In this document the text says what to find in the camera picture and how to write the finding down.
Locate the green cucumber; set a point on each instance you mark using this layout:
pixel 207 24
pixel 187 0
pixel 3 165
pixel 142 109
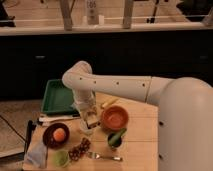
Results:
pixel 116 136

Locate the orange fruit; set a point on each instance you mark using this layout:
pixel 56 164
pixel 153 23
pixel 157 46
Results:
pixel 59 135

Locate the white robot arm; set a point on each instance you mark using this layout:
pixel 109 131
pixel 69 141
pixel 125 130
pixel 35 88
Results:
pixel 185 112

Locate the grey-blue cloth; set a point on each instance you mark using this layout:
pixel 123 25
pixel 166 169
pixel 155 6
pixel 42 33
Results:
pixel 37 155

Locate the orange bowl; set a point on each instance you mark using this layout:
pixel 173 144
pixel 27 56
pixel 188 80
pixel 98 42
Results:
pixel 114 118

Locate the green plastic tray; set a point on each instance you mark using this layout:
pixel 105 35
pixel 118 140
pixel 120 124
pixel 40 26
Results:
pixel 57 99

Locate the white marker pen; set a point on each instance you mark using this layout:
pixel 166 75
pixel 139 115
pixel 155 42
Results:
pixel 57 118

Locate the dark brown plate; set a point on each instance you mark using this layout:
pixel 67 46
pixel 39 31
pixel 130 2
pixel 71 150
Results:
pixel 48 139

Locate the small black bowl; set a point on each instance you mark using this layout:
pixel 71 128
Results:
pixel 117 144

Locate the bunch of dark grapes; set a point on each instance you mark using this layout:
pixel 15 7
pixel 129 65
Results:
pixel 78 151

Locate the yellow banana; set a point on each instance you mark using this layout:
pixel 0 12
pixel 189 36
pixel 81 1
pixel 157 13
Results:
pixel 108 103

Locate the black table clamp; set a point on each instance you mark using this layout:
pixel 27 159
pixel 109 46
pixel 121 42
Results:
pixel 30 128

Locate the white paper cup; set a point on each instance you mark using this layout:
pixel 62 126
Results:
pixel 87 130

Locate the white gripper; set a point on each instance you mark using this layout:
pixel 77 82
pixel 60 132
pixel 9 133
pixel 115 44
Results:
pixel 89 118

